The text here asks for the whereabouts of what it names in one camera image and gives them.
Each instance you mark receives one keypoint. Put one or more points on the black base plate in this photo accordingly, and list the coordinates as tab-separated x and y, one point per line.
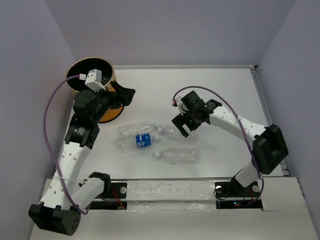
229	198
115	199

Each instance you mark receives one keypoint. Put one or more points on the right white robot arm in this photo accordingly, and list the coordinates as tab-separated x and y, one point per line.
266	144

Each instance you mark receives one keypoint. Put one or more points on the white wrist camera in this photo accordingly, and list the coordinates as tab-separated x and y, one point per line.
177	103
93	80

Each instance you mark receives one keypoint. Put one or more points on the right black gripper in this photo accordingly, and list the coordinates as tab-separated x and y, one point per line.
180	120

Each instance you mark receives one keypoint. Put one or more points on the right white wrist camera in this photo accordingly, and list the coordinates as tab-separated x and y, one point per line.
177	103

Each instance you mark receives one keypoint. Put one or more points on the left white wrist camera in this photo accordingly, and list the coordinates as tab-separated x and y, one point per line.
93	80

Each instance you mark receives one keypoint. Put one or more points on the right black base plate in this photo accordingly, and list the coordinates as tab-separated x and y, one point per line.
229	198

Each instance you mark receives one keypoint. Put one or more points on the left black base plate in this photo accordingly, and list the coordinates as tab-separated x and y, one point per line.
115	199

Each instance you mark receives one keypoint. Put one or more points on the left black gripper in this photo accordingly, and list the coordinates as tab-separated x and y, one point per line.
121	96

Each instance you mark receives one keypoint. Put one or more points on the blue label plastic bottle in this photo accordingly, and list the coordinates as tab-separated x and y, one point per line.
137	142

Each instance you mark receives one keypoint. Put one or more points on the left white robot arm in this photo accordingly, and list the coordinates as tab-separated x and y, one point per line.
61	207

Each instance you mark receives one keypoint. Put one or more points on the white cardboard front panel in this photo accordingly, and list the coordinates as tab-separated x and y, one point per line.
283	216

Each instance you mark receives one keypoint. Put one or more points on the clear bottle front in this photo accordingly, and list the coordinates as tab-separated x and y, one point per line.
178	156

